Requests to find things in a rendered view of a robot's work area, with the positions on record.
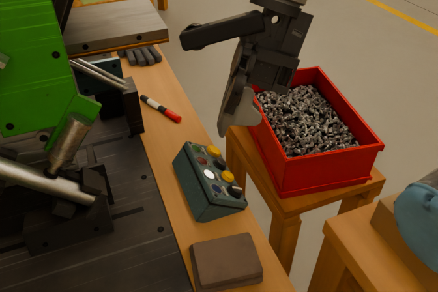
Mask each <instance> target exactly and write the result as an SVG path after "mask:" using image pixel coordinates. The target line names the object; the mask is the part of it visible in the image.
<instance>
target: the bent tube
mask: <svg viewBox="0 0 438 292"><path fill-rule="evenodd" d="M9 59H10V57H8V56H6V55H5V54H3V53H1V52H0V68H2V69H4V67H5V66H6V64H7V62H8V60H9ZM0 179H1V180H3V181H7V182H10V183H14V184H17V185H20V186H24V187H26V188H30V189H33V190H36V191H39V192H43V193H45V194H49V195H52V196H56V197H59V198H63V199H66V200H69V201H73V202H75V203H79V204H82V205H85V206H88V207H90V206H91V205H92V204H93V201H94V200H95V197H96V195H95V194H92V193H89V192H86V191H83V190H81V184H80V183H78V182H75V181H71V180H69V179H66V178H63V177H60V176H58V178H56V179H50V178H48V177H46V176H45V175H44V174H43V171H42V170H39V169H36V168H32V167H30V166H26V165H24V164H21V163H18V162H15V161H12V160H9V159H6V158H3V157H0Z"/></svg>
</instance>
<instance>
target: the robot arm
mask: <svg viewBox="0 0 438 292"><path fill-rule="evenodd" d="M306 1H307V0H250V3H253V4H255V5H259V6H261V7H264V9H263V12H262V13H261V12H260V11H258V10H252V11H249V12H245V13H242V14H238V15H235V16H231V17H228V18H224V19H221V20H216V21H214V22H209V23H205V24H203V25H202V24H199V23H193V24H190V25H189V26H187V27H186V29H184V30H182V31H181V33H180V35H179V39H180V42H181V46H182V49H183V50H184V51H189V50H194V51H198V50H202V49H203V48H204V47H205V46H208V45H211V44H215V43H218V42H222V41H225V40H229V39H232V38H237V37H239V39H240V40H239V42H238V44H237V47H236V50H235V53H234V56H233V60H232V62H231V68H230V75H229V78H228V81H227V85H226V89H225V92H224V97H223V100H222V104H221V107H220V112H219V115H218V120H217V129H218V134H219V136H220V137H221V138H223V137H224V136H225V134H226V132H227V129H228V127H229V126H233V125H234V126H257V125H258V124H259V123H260V122H261V120H262V115H261V114H260V112H259V106H258V105H257V104H256V103H255V102H253V99H254V95H255V94H254V90H253V89H252V84H253V85H256V86H258V87H259V88H260V89H264V90H266V91H270V92H276V93H280V94H283V95H286V96H287V93H288V90H289V88H290V86H291V82H292V81H293V78H294V75H295V72H296V70H297V67H298V65H299V62H300V59H299V58H298V56H299V53H300V50H301V48H302V45H303V43H304V40H305V38H306V35H307V32H308V30H309V27H310V24H311V22H312V19H313V17H314V15H311V14H309V13H306V12H303V11H301V10H302V9H301V8H300V6H304V5H305V4H306ZM274 16H277V17H278V20H277V22H275V23H272V18H273V17H274ZM292 70H293V71H292ZM289 77H290V79H289ZM288 81H289V82H288ZM287 83H288V84H287ZM286 85H287V86H286ZM394 217H395V219H396V225H397V228H398V231H399V232H400V235H401V236H402V238H403V240H404V241H405V243H406V244H407V245H408V247H409V248H410V249H411V251H412V252H413V253H414V254H415V255H416V256H417V258H419V260H421V262H423V263H424V264H425V265H426V266H427V267H429V268H430V269H431V270H432V271H434V272H436V273H438V168H436V169H434V170H433V171H431V172H430V173H428V174H427V175H426V176H424V177H423V178H421V179H420V180H418V181H417V182H413V183H411V184H409V185H408V186H407V187H406V188H405V190H404V191H403V192H402V193H401V194H400V195H399V196H398V197H397V198H396V200H395V203H394Z"/></svg>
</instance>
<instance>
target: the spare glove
mask: <svg viewBox="0 0 438 292"><path fill-rule="evenodd" d="M117 55H118V56H119V57H122V56H124V55H126V56H127V58H128V62H129V64H130V65H131V66H134V65H136V59H137V61H138V63H139V65H140V66H145V65H146V61H147V62H148V64H149V65H153V64H154V60H156V62H161V61H162V56H161V55H160V54H159V52H158V51H157V50H156V49H155V48H154V46H153V45H151V46H144V47H140V48H133V49H129V50H122V51H118V52H117ZM135 57H136V58H135ZM145 59H146V60H145Z"/></svg>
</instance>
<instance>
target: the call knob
mask: <svg viewBox="0 0 438 292"><path fill-rule="evenodd" d="M228 189H229V191H230V192H231V193H232V194H233V195H234V196H236V197H241V195H242V188H240V187H239V186H238V185H236V184H230V185H229V187H228Z"/></svg>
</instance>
